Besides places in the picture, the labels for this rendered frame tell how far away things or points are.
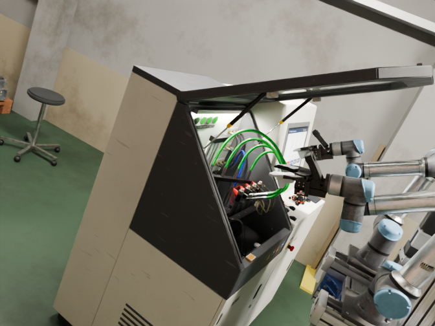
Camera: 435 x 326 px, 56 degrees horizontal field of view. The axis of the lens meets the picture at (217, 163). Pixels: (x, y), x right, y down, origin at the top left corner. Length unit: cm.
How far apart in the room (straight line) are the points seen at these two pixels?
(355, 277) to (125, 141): 131
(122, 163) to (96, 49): 293
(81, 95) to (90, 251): 293
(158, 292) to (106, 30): 330
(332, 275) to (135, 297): 99
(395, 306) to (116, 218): 127
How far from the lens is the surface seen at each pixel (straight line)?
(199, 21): 426
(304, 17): 399
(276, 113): 233
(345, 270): 223
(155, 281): 203
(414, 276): 157
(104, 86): 474
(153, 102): 186
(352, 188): 149
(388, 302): 158
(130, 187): 198
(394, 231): 217
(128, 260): 209
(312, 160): 148
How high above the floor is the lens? 183
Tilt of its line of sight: 18 degrees down
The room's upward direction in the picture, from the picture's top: 24 degrees clockwise
